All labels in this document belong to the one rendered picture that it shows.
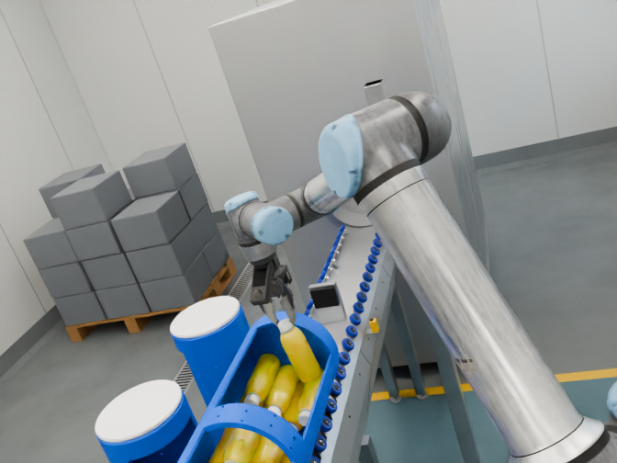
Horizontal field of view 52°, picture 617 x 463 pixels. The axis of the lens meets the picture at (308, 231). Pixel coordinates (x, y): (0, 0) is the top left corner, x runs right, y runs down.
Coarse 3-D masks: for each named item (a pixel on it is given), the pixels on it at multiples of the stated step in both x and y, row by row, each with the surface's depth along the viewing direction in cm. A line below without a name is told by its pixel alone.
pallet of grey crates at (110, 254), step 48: (48, 192) 504; (96, 192) 448; (144, 192) 485; (192, 192) 496; (48, 240) 474; (96, 240) 463; (144, 240) 454; (192, 240) 483; (48, 288) 494; (96, 288) 484; (144, 288) 473; (192, 288) 469
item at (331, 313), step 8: (312, 288) 225; (320, 288) 223; (328, 288) 222; (336, 288) 223; (312, 296) 225; (320, 296) 224; (328, 296) 223; (336, 296) 224; (320, 304) 225; (328, 304) 225; (336, 304) 224; (320, 312) 229; (328, 312) 228; (336, 312) 227; (344, 312) 227; (320, 320) 230; (328, 320) 230; (336, 320) 229; (344, 320) 228
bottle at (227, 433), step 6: (228, 432) 154; (222, 438) 153; (228, 438) 152; (222, 444) 151; (216, 450) 150; (222, 450) 149; (216, 456) 148; (222, 456) 147; (210, 462) 147; (216, 462) 146; (222, 462) 146
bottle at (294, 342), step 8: (296, 328) 172; (280, 336) 172; (288, 336) 170; (296, 336) 170; (304, 336) 173; (288, 344) 170; (296, 344) 170; (304, 344) 172; (288, 352) 171; (296, 352) 171; (304, 352) 172; (312, 352) 175; (296, 360) 172; (304, 360) 172; (312, 360) 173; (296, 368) 174; (304, 368) 173; (312, 368) 173; (320, 368) 176; (304, 376) 174; (312, 376) 174
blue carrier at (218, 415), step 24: (264, 336) 187; (312, 336) 183; (240, 360) 167; (288, 360) 189; (336, 360) 181; (240, 384) 182; (216, 408) 149; (240, 408) 145; (264, 408) 146; (312, 408) 158; (216, 432) 165; (264, 432) 140; (288, 432) 144; (312, 432) 154; (192, 456) 152; (288, 456) 142
